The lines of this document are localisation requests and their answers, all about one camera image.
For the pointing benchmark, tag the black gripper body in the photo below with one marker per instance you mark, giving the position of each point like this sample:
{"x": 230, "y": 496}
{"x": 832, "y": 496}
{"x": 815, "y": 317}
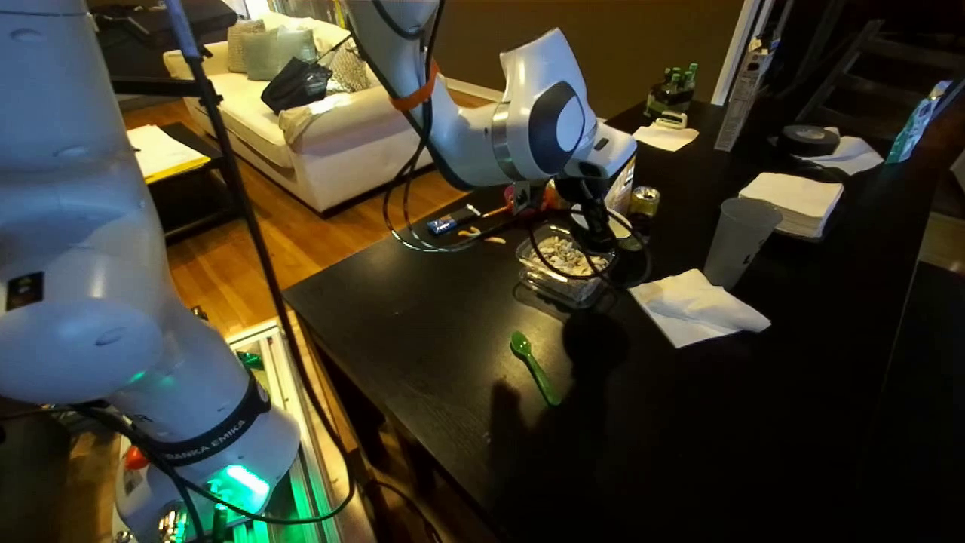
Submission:
{"x": 593, "y": 196}

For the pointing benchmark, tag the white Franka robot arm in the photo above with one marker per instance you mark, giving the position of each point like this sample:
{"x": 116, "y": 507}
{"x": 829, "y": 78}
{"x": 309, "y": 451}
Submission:
{"x": 80, "y": 253}

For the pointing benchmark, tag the red bowl with snacks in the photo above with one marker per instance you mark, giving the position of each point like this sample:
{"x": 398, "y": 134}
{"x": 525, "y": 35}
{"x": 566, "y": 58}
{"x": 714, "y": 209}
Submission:
{"x": 522, "y": 197}

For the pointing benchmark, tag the clear container with grains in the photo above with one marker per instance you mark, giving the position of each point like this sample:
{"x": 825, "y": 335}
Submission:
{"x": 554, "y": 265}

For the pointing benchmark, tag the flat white paper napkin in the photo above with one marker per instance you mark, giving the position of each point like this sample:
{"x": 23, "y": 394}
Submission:
{"x": 665, "y": 138}

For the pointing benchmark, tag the small green topped object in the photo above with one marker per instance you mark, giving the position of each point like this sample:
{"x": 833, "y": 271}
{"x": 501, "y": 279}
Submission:
{"x": 672, "y": 92}

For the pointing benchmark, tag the wooden clothespin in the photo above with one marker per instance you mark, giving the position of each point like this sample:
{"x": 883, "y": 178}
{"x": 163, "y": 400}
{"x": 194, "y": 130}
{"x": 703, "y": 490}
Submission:
{"x": 472, "y": 235}

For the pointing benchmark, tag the blue snack bar wrapper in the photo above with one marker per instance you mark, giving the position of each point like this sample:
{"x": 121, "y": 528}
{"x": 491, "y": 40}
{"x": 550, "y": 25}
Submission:
{"x": 446, "y": 226}

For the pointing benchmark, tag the white crumpled tissue napkin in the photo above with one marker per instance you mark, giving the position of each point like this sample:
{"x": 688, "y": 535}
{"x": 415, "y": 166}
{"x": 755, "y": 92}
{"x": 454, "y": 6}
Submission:
{"x": 698, "y": 306}

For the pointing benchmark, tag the grey plastic cup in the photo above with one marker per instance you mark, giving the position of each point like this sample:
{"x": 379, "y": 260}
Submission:
{"x": 743, "y": 243}

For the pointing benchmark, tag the black round disc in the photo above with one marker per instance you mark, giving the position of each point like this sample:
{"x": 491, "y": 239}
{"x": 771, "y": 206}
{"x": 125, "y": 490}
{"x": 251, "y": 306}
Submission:
{"x": 811, "y": 138}

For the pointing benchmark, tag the white sofa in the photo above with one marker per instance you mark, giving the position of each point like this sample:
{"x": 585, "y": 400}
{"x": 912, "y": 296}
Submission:
{"x": 341, "y": 152}

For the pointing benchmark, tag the white paper sheet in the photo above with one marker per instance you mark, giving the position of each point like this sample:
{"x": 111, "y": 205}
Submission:
{"x": 856, "y": 159}

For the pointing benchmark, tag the staircase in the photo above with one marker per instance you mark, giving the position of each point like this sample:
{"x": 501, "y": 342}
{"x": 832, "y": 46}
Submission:
{"x": 875, "y": 62}

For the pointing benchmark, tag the black bag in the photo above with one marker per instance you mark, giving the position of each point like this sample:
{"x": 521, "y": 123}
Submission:
{"x": 298, "y": 86}

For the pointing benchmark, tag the grey green pillow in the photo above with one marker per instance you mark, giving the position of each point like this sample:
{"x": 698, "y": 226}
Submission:
{"x": 267, "y": 51}

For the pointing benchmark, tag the dark side table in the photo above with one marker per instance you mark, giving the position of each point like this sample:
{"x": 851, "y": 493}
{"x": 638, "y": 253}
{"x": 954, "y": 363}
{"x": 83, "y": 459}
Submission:
{"x": 167, "y": 155}

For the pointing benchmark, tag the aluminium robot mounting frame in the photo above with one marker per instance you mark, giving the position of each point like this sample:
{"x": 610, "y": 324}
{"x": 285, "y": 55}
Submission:
{"x": 292, "y": 374}

